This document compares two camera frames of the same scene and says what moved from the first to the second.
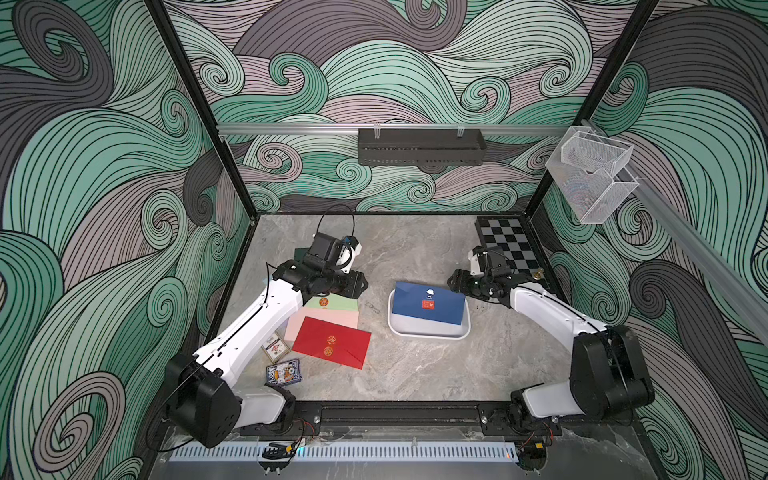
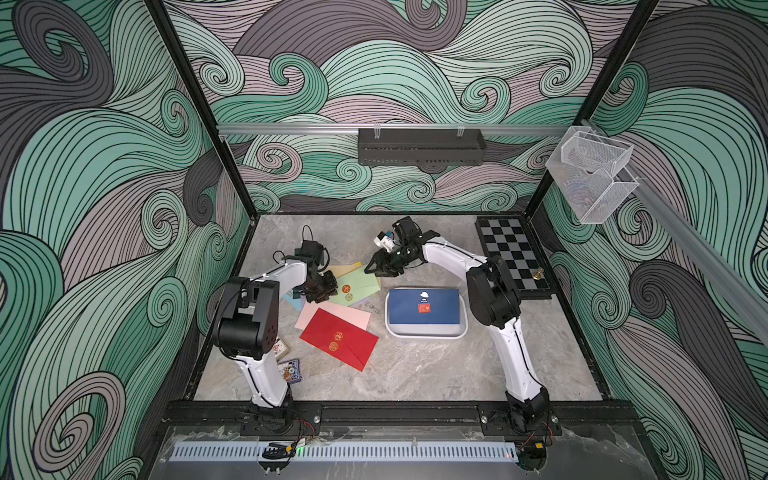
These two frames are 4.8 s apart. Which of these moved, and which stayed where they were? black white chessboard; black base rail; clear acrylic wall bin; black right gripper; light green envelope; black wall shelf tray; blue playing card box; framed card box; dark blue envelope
Moved: light green envelope; black right gripper; dark blue envelope
Stayed: clear acrylic wall bin; framed card box; blue playing card box; black base rail; black white chessboard; black wall shelf tray
